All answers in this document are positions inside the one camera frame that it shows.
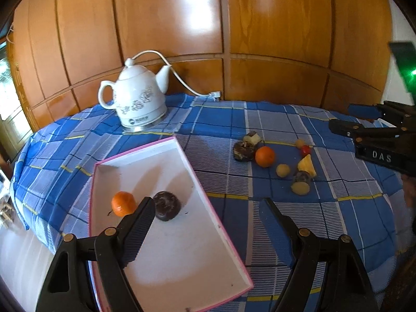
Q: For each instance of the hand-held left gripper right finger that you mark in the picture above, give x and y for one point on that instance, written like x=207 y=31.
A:
x=276 y=234

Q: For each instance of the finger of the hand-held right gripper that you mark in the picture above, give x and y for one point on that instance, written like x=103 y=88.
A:
x=364 y=110
x=344 y=128

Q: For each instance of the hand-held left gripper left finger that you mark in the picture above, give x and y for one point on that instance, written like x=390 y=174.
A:
x=139 y=230

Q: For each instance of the white box with pink rim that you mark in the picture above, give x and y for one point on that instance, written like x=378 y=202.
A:
x=182 y=234

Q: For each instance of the red cherry tomato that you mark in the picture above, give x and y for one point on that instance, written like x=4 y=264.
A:
x=305 y=150

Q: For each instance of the small yellow round fruit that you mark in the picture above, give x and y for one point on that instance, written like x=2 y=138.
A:
x=299 y=143

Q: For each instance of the small orange tangerine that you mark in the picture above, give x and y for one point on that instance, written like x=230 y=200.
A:
x=123 y=204

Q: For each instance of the dark chocolate donut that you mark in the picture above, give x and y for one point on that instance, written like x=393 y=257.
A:
x=166 y=205

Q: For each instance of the large orange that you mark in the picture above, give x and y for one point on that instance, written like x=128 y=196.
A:
x=265 y=156

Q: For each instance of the blue plaid tablecloth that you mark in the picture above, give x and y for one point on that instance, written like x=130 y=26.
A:
x=211 y=175

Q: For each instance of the dark brown round fruit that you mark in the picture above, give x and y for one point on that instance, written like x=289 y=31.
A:
x=243 y=151

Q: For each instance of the white power plug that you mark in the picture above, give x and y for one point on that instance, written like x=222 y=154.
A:
x=216 y=95

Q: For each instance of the metal clutter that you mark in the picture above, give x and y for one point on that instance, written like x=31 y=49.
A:
x=6 y=213

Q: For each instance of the white floral electric kettle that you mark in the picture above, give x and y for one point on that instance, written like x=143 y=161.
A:
x=136 y=94

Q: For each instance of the window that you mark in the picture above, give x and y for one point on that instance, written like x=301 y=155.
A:
x=5 y=74

